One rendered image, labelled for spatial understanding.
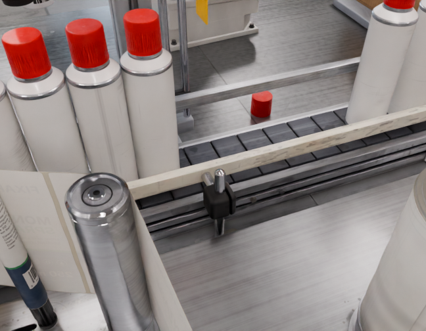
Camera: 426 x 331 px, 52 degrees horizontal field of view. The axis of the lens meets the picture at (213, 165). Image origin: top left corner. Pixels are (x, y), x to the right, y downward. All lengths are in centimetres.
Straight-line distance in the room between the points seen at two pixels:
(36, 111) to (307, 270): 30
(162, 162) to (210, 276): 14
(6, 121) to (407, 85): 48
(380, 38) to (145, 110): 29
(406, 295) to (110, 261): 19
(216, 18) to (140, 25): 51
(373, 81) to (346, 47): 37
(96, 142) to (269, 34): 59
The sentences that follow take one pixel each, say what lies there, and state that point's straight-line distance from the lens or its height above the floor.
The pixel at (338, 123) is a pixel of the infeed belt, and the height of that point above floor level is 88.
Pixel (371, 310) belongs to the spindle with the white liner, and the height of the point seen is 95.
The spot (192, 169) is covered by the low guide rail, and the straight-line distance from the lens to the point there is 50.
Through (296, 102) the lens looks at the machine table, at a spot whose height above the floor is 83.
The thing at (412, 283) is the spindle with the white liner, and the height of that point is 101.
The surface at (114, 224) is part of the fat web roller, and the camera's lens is 26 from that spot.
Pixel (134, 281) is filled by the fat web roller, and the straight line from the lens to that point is 32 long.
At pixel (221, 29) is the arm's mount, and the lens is 93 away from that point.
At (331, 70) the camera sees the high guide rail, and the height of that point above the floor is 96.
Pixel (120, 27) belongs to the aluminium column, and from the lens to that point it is 56.
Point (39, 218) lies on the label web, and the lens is 34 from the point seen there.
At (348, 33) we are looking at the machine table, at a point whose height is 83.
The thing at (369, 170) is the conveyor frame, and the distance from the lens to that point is 64.
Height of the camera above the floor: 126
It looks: 43 degrees down
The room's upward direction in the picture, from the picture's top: straight up
